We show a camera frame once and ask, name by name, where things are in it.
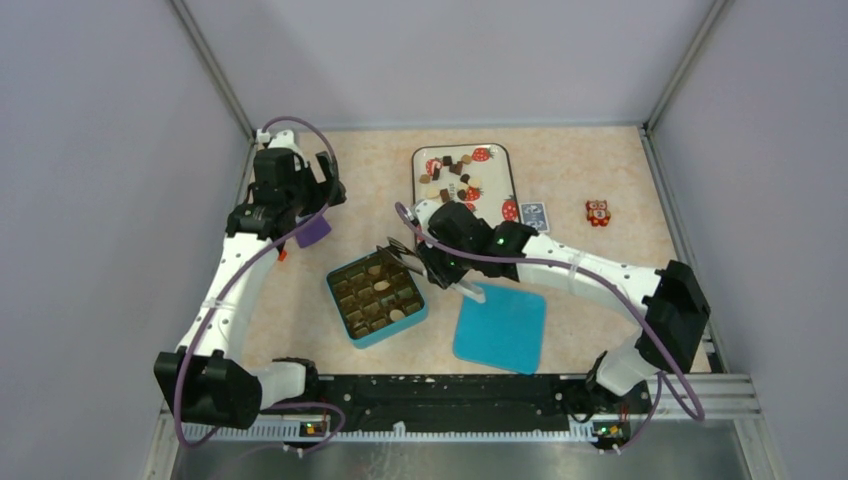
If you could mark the purple metronome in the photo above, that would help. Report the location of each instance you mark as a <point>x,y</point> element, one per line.
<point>311,230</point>

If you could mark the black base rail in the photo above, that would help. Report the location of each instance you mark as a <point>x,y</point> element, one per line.
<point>469,403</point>

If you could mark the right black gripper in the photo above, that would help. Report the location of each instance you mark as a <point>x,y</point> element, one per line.
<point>429,255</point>

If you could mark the strawberry pattern white tray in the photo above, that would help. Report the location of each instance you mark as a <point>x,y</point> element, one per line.
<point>478,176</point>

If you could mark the red owl toy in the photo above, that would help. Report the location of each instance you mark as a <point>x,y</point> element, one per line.
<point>597,213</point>

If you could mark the teal chocolate box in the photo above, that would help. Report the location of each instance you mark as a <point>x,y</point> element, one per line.
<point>363,311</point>

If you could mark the blue playing card deck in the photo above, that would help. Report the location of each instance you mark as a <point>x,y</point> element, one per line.
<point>534,214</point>

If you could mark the teal box lid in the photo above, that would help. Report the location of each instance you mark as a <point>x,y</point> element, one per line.
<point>505,331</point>

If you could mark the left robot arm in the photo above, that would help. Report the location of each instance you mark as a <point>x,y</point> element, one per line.
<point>203,380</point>

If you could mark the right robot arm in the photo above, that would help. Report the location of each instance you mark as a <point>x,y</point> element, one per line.
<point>666,303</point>

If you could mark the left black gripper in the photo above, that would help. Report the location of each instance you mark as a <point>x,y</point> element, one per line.
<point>320,189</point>

